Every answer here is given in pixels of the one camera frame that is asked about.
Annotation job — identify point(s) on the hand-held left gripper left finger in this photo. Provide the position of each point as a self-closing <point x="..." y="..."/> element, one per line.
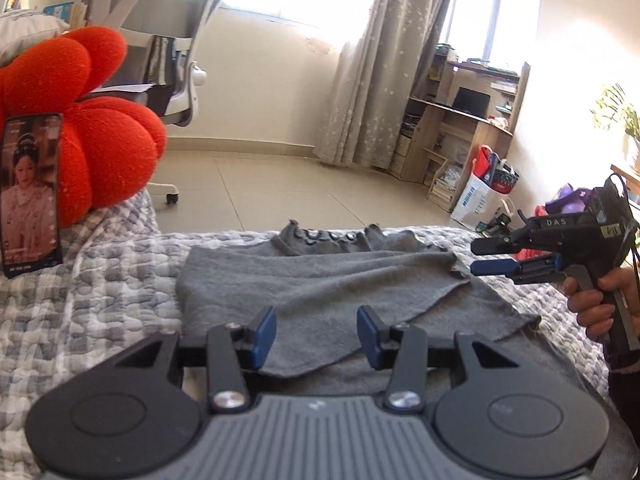
<point x="265" y="339"/>

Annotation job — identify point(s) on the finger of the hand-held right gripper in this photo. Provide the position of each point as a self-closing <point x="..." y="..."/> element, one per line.
<point x="492" y="266"/>
<point x="495" y="246"/>

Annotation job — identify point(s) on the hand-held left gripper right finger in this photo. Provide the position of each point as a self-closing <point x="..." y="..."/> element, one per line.
<point x="367" y="340"/>

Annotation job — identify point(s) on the grey ruffled shirt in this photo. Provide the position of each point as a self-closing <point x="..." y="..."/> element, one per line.
<point x="325" y="280"/>

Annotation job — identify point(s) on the person's right forearm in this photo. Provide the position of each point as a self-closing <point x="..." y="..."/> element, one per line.
<point x="625" y="390"/>

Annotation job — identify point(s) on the person's right hand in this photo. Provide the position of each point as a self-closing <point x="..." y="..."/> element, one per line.
<point x="595" y="317"/>

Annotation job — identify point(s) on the white shopping bag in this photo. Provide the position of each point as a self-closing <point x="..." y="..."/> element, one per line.
<point x="477" y="205"/>

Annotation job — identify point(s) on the dark patterned tote bag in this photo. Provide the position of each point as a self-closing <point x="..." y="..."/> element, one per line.
<point x="506" y="177"/>

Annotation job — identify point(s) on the wooden file rack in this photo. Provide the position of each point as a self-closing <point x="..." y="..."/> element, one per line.
<point x="445" y="185"/>

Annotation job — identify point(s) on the wooden shelf unit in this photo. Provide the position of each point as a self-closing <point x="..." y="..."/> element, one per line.
<point x="627" y="175"/>

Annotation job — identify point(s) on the red bag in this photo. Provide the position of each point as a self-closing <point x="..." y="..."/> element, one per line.
<point x="483" y="162"/>

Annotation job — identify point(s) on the potted green plant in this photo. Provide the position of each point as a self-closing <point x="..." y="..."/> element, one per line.
<point x="617" y="115"/>

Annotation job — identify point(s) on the wooden computer desk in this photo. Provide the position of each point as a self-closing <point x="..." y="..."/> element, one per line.
<point x="425" y="135"/>

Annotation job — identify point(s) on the black laptop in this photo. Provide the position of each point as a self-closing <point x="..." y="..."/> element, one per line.
<point x="470" y="102"/>

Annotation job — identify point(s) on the grey checkered quilted bed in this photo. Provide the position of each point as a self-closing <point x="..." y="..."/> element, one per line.
<point x="125" y="285"/>

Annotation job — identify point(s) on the grey star curtain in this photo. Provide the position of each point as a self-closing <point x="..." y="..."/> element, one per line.
<point x="380" y="70"/>

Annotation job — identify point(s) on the red flower cushion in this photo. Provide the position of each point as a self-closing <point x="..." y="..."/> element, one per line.
<point x="110" y="135"/>

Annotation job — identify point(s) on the black smartphone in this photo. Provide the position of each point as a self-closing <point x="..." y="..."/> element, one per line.
<point x="30" y="195"/>

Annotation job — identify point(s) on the white paper sheet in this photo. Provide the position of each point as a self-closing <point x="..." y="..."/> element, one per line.
<point x="120" y="89"/>

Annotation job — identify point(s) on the white office chair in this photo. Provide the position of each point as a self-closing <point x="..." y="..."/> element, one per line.
<point x="150" y="10"/>

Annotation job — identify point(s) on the white printed pillow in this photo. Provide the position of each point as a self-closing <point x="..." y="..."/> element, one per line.
<point x="25" y="35"/>

